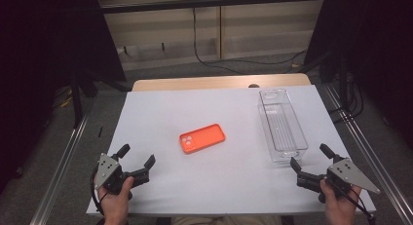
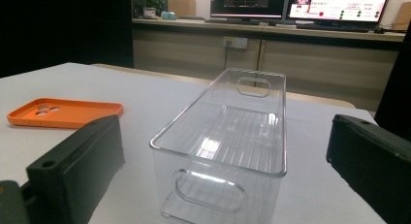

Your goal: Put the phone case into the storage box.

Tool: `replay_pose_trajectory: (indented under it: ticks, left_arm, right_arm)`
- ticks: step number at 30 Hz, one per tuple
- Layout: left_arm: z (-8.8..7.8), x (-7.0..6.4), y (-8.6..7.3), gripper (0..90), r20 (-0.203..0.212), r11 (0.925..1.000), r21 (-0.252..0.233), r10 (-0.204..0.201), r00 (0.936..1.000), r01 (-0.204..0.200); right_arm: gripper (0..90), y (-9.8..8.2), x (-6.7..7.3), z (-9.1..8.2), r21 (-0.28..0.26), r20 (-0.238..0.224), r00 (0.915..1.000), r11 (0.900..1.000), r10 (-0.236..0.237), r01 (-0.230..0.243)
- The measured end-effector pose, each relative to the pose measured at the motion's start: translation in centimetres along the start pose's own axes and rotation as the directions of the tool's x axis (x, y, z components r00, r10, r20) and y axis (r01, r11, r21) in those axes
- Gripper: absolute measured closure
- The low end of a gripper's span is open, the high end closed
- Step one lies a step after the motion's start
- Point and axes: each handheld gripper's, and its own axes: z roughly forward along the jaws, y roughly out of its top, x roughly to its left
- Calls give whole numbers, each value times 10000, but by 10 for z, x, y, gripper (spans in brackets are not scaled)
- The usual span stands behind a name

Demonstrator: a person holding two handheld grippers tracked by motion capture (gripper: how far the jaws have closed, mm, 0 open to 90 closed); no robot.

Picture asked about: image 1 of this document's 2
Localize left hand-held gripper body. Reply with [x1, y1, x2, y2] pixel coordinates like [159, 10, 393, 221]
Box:
[94, 152, 151, 196]

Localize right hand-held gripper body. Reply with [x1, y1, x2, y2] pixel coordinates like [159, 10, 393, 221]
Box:
[295, 155, 381, 204]

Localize orange phone case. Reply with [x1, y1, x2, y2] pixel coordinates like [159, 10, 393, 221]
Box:
[178, 123, 227, 155]

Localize person's left hand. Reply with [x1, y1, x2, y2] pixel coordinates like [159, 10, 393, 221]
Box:
[96, 175, 135, 225]

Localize person's right hand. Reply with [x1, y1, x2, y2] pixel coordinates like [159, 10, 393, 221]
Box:
[319, 179, 362, 225]

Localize clear plastic container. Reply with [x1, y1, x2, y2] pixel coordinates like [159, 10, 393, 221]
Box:
[257, 88, 309, 164]

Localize white table cover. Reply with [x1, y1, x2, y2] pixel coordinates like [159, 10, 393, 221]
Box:
[86, 85, 378, 217]

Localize black metal stand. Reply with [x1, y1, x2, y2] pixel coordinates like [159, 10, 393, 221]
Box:
[69, 68, 99, 130]

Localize black curtain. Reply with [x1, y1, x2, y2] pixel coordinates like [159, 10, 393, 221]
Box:
[0, 0, 128, 194]
[304, 0, 413, 150]

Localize black horizontal bar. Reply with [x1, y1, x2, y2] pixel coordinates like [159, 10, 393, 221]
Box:
[100, 0, 326, 15]

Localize left hand-held gripper cable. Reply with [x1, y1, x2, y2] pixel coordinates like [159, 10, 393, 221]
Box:
[90, 166, 109, 217]

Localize hand-held gripper cable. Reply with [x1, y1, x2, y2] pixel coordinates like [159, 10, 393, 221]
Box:
[326, 177, 375, 225]
[90, 166, 109, 217]

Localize right hand-held gripper cable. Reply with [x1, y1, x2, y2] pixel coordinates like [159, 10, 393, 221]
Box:
[326, 177, 375, 225]

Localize aluminium floor rail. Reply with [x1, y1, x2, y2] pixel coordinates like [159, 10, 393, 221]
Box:
[29, 113, 92, 225]
[324, 84, 413, 225]

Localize bundle of black floor cables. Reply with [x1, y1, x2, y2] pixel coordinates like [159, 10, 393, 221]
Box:
[326, 72, 365, 124]

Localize black wall cable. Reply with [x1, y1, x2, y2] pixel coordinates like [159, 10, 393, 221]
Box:
[192, 7, 308, 75]

